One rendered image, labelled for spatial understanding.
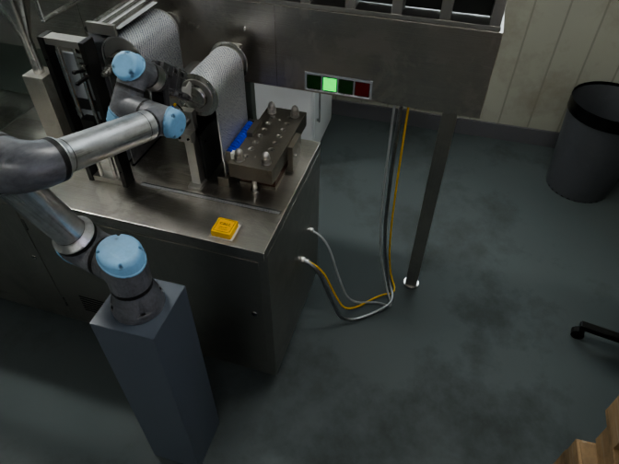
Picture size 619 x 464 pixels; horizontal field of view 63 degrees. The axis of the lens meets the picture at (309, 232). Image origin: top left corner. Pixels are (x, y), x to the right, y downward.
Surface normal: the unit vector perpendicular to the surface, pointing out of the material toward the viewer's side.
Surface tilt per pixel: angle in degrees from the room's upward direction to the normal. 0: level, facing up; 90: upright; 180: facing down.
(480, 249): 0
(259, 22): 90
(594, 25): 90
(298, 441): 0
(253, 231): 0
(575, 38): 90
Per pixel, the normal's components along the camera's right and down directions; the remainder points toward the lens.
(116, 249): 0.12, -0.67
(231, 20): -0.29, 0.66
